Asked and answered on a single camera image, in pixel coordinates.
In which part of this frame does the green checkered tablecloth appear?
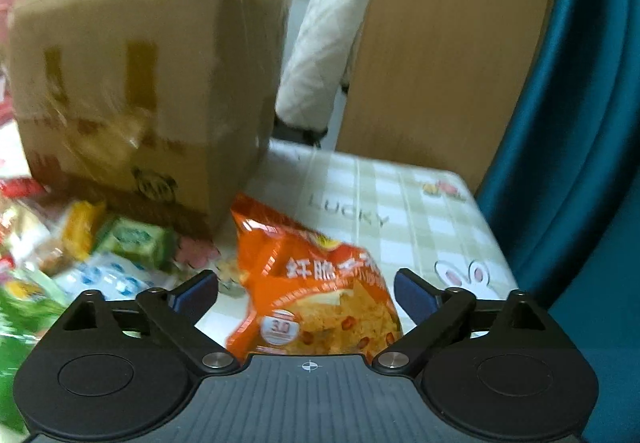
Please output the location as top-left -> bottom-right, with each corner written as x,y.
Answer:
170,138 -> 521,360

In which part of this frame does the teal curtain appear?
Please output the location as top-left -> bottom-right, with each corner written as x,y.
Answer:
474,0 -> 640,443

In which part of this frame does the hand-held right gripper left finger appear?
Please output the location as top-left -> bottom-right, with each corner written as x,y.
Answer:
54,269 -> 241,375

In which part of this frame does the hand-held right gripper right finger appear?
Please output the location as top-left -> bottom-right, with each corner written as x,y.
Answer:
371,267 -> 557,377

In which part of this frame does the clear bread snack packet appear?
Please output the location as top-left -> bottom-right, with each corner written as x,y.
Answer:
0,202 -> 76,275

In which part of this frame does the taped cardboard box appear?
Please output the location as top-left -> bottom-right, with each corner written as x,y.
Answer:
7,0 -> 293,239

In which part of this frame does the yellow snack packet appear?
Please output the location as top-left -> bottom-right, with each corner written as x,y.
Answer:
59,200 -> 109,260

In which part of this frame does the wooden panel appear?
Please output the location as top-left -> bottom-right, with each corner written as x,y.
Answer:
334,0 -> 567,174

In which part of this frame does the green snack packet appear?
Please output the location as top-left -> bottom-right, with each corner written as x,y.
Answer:
94,217 -> 177,270

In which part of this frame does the orange snack bag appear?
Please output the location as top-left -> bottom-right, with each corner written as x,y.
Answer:
226,193 -> 404,365

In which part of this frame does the red and white snack packet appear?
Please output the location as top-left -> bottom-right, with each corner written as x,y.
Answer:
0,177 -> 52,204

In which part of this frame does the white quilted jacket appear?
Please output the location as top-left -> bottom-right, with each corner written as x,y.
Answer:
274,0 -> 380,132

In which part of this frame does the blue and white snack packet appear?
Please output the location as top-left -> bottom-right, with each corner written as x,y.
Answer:
54,257 -> 157,302

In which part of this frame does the large green snack bag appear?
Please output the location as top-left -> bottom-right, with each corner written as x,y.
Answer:
0,273 -> 73,429

